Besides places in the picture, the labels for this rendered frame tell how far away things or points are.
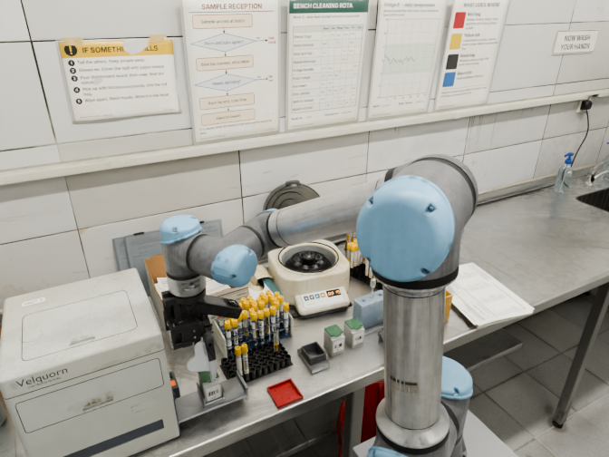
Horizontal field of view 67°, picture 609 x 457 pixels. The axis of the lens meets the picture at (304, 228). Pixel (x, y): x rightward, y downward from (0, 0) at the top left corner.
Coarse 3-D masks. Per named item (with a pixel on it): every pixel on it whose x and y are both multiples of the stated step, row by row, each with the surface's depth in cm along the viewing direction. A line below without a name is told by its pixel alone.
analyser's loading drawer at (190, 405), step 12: (228, 384) 111; (240, 384) 111; (192, 396) 108; (228, 396) 108; (240, 396) 108; (180, 408) 105; (192, 408) 105; (204, 408) 105; (216, 408) 106; (180, 420) 102
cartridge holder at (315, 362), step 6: (300, 348) 127; (306, 348) 125; (312, 348) 126; (318, 348) 125; (300, 354) 125; (306, 354) 122; (312, 354) 125; (318, 354) 125; (324, 354) 122; (306, 360) 122; (312, 360) 120; (318, 360) 122; (324, 360) 123; (312, 366) 121; (318, 366) 121; (324, 366) 121; (312, 372) 120
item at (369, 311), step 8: (368, 296) 134; (376, 296) 134; (360, 304) 131; (368, 304) 131; (376, 304) 132; (360, 312) 131; (368, 312) 132; (376, 312) 134; (360, 320) 132; (368, 320) 134; (376, 320) 135; (368, 328) 135; (376, 328) 135
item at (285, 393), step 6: (276, 384) 116; (282, 384) 116; (288, 384) 116; (294, 384) 116; (270, 390) 115; (276, 390) 115; (282, 390) 115; (288, 390) 115; (294, 390) 115; (276, 396) 113; (282, 396) 113; (288, 396) 113; (294, 396) 113; (300, 396) 112; (276, 402) 111; (282, 402) 112; (288, 402) 111; (294, 402) 112
